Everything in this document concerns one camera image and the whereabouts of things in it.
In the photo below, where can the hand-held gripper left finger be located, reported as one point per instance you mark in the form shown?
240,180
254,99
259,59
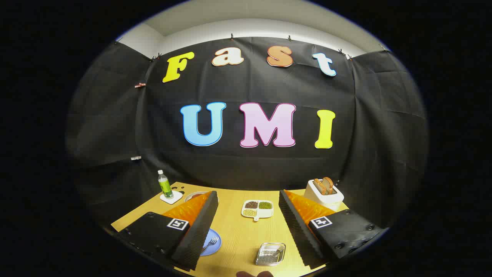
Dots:
200,231

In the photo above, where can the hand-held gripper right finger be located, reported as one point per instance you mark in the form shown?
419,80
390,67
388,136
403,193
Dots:
296,231

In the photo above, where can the blue round plate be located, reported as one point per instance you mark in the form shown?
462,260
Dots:
214,233

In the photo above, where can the oval plate of food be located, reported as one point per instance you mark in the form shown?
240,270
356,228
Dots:
192,197

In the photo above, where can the white toaster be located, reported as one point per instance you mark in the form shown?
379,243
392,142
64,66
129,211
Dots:
326,200

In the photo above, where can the white divided bean tray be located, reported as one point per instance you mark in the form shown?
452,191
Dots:
257,209

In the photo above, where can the toasted bread slice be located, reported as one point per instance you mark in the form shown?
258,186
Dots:
319,186
329,184

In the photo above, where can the green drink bottle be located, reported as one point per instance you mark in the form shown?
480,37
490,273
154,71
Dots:
165,186

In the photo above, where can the red clip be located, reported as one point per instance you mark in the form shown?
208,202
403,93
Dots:
140,85

